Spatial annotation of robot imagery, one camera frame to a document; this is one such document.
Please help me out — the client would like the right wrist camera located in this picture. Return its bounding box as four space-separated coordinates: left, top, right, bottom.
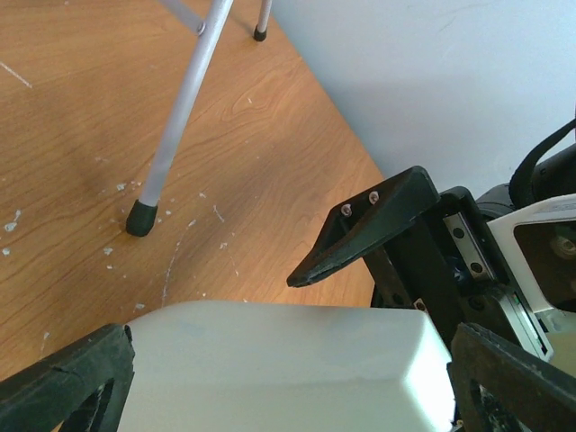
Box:
485 193 576 361

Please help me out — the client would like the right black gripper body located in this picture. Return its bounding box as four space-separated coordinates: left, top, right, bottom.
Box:
368 186 554 361

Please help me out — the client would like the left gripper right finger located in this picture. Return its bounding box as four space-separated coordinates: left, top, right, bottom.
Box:
447 324 575 431

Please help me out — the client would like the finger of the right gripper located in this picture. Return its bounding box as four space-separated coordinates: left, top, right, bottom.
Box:
286 166 439 287

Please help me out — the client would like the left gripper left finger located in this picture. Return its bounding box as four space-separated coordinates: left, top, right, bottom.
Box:
1 324 135 431

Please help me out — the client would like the white metronome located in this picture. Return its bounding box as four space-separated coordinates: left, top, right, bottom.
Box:
120 301 455 431

